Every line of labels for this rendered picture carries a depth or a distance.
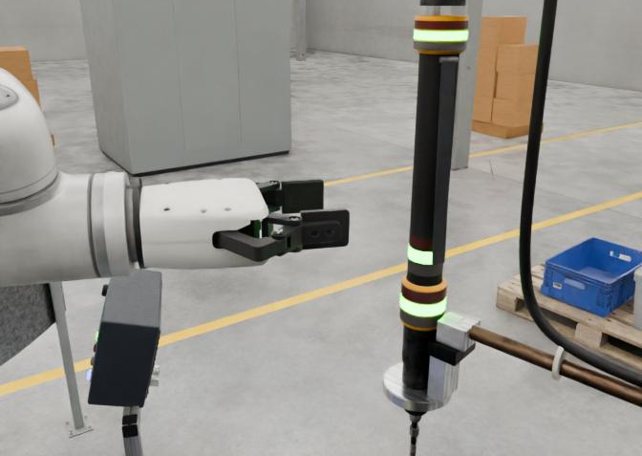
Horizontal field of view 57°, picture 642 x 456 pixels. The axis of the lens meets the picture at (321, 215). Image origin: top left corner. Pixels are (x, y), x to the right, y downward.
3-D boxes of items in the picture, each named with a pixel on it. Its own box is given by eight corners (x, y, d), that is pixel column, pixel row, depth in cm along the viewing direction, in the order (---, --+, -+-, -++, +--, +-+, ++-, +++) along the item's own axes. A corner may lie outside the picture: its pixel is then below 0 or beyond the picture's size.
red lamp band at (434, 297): (455, 292, 57) (456, 281, 57) (430, 309, 54) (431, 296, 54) (417, 279, 60) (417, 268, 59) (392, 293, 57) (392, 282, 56)
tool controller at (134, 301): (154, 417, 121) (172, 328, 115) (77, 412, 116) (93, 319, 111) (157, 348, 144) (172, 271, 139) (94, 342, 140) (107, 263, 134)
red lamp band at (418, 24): (478, 29, 49) (478, 19, 49) (450, 31, 46) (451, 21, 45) (432, 27, 52) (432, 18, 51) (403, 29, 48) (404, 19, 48)
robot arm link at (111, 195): (109, 250, 53) (144, 249, 54) (98, 296, 45) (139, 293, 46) (98, 161, 50) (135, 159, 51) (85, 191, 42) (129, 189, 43)
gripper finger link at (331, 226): (266, 249, 47) (346, 243, 49) (272, 266, 44) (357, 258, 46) (266, 211, 46) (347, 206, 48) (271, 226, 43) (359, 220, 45)
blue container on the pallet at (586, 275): (649, 287, 365) (657, 255, 358) (604, 319, 329) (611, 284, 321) (586, 266, 395) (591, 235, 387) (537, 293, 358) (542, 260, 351)
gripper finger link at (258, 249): (198, 229, 48) (264, 222, 50) (218, 268, 42) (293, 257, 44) (197, 216, 48) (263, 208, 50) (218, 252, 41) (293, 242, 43)
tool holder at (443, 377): (481, 396, 60) (491, 311, 57) (446, 432, 55) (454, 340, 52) (407, 362, 66) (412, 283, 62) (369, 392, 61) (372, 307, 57)
